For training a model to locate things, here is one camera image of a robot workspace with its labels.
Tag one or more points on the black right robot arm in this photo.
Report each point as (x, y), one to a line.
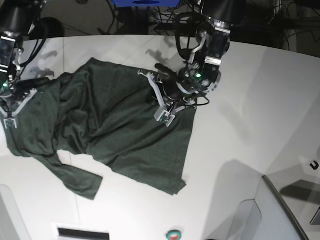
(18, 18)

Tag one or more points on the blue box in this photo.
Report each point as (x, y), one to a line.
(145, 3)

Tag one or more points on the small black hook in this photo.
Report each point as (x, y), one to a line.
(314, 165)

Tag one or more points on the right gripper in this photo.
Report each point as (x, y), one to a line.
(11, 49)

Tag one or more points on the red green emergency button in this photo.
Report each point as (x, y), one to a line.
(174, 235)

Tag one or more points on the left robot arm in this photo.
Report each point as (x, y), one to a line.
(228, 11)

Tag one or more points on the dark green t-shirt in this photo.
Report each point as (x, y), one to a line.
(101, 110)

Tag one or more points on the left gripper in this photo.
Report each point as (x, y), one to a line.
(201, 72)

